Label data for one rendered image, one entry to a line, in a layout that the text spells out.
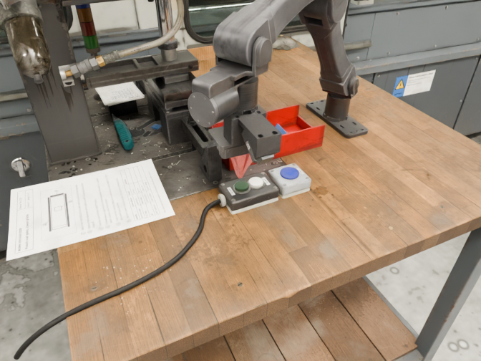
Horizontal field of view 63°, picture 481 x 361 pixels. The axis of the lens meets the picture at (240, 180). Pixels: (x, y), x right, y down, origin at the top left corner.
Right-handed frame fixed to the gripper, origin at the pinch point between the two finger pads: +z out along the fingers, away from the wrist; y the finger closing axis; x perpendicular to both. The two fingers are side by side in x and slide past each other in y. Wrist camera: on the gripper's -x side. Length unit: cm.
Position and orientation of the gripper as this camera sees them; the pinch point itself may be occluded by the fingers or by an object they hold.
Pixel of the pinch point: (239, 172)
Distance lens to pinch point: 76.1
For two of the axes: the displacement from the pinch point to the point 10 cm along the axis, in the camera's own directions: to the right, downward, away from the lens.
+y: 9.1, -2.4, 3.4
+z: -0.2, 7.9, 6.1
